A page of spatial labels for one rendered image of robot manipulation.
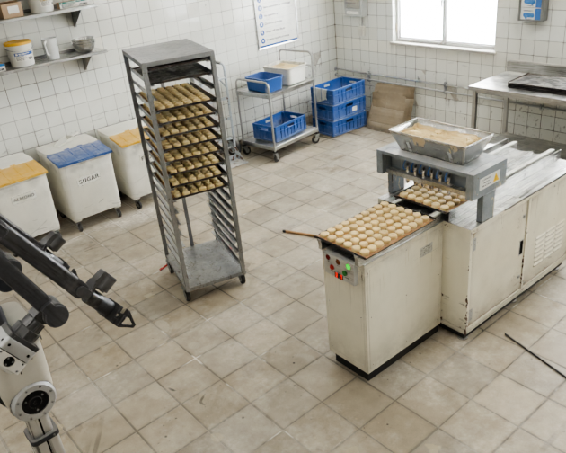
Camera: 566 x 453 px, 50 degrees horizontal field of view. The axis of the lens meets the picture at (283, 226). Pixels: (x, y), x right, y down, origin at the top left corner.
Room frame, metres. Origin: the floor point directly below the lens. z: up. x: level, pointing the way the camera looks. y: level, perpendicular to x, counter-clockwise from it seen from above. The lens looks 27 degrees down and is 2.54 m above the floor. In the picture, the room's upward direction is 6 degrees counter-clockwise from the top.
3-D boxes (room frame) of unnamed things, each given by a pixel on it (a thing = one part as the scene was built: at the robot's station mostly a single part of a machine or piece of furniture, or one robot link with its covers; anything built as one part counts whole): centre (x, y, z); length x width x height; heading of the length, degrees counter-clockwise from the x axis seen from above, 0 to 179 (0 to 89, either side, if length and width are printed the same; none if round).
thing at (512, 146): (3.62, -0.99, 0.87); 2.01 x 0.03 x 0.07; 127
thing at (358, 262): (3.38, -1.17, 0.87); 2.01 x 0.03 x 0.07; 127
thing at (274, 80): (6.97, 0.04, 0.87); 0.40 x 0.30 x 0.16; 41
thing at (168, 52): (4.23, 0.66, 0.93); 0.64 x 0.51 x 1.78; 22
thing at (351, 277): (2.91, -0.30, 0.77); 0.24 x 0.04 x 0.14; 37
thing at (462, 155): (3.43, -0.99, 1.25); 0.56 x 0.29 x 0.14; 37
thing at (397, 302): (3.13, -0.59, 0.45); 0.70 x 0.34 x 0.90; 127
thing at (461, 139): (3.43, -0.99, 1.28); 0.54 x 0.27 x 0.06; 37
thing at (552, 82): (5.60, -2.64, 0.93); 0.60 x 0.40 x 0.01; 39
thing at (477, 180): (3.43, -0.99, 1.01); 0.72 x 0.33 x 0.34; 37
